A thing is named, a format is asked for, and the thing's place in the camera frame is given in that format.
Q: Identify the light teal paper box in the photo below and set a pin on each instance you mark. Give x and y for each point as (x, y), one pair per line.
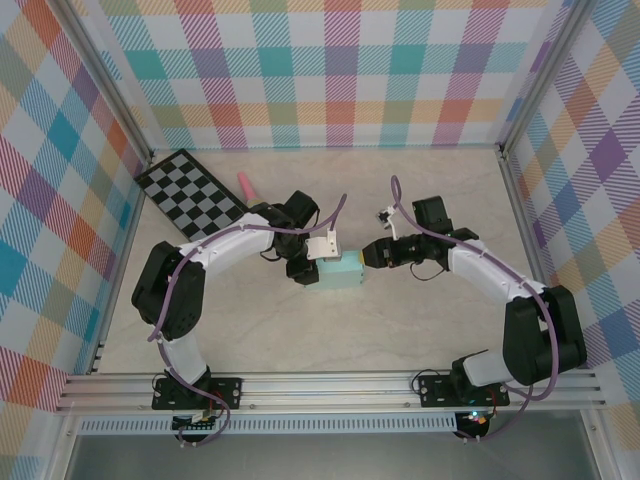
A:
(340, 272)

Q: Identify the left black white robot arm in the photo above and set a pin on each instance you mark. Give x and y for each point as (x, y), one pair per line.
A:
(170, 290)

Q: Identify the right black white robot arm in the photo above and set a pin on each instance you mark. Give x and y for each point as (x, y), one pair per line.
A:
(545, 330)

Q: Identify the pink toy microphone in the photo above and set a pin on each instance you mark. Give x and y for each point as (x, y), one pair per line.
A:
(245, 185)

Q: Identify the black grey checkerboard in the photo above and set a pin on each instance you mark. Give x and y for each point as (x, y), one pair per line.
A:
(185, 185)

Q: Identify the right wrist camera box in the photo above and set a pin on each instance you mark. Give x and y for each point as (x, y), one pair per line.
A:
(386, 215)

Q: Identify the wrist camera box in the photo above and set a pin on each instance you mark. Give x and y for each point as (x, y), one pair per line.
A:
(386, 215)
(322, 246)

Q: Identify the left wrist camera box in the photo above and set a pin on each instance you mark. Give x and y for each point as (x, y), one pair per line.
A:
(322, 246)

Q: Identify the right aluminium floor rail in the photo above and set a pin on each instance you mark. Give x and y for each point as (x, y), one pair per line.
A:
(526, 225)

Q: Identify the aluminium floor rail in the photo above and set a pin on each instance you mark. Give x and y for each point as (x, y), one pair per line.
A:
(526, 225)
(131, 225)

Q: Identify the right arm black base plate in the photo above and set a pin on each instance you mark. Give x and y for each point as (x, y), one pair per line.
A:
(432, 390)

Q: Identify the long aluminium mounting rail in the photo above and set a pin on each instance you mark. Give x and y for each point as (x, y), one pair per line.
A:
(325, 392)

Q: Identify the left aluminium floor rail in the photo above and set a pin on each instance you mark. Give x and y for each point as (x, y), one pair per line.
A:
(131, 225)

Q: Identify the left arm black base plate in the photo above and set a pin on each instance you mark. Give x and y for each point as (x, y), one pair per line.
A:
(230, 392)

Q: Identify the right aluminium frame post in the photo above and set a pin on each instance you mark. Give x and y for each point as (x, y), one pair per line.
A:
(542, 75)

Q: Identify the aluminium frame post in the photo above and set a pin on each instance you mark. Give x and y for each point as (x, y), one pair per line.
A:
(542, 75)
(107, 85)

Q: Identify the left aluminium frame post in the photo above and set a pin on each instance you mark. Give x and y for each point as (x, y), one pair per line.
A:
(107, 85)

